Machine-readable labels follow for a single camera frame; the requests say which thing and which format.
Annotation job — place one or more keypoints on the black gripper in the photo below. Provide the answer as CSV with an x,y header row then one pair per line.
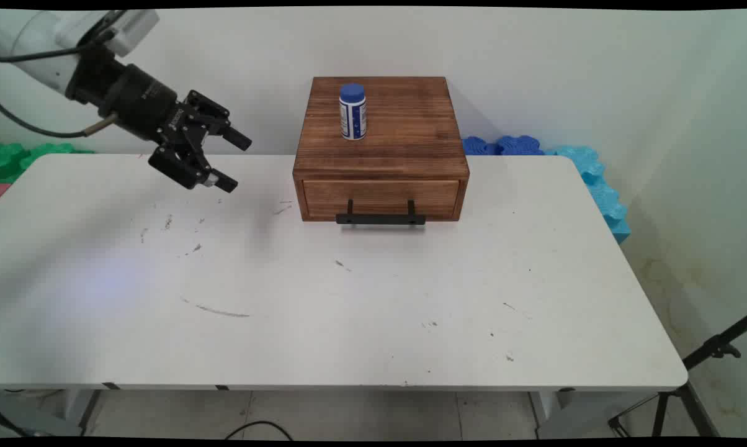
x,y
134,99

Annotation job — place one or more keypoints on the white bottle with blue cap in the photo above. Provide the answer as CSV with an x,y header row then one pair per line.
x,y
353,118

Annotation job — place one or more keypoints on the green foam mat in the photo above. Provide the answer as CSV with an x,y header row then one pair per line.
x,y
20,158

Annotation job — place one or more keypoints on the brown wooden drawer cabinet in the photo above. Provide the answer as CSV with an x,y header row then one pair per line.
x,y
380,149

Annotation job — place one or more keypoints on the pink foam mat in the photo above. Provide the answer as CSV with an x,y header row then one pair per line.
x,y
1,190

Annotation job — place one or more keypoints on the grey table leg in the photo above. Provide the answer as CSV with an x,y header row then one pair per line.
x,y
544,406
83,410

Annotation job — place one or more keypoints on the dark blue foam mat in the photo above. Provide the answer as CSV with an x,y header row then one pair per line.
x,y
504,146

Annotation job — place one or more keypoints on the light blue foam mat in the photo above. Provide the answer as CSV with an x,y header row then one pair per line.
x,y
600,186

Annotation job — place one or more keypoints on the black tripod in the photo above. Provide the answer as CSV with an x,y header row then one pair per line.
x,y
702,357

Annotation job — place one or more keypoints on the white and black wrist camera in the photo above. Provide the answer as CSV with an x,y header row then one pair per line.
x,y
131,31

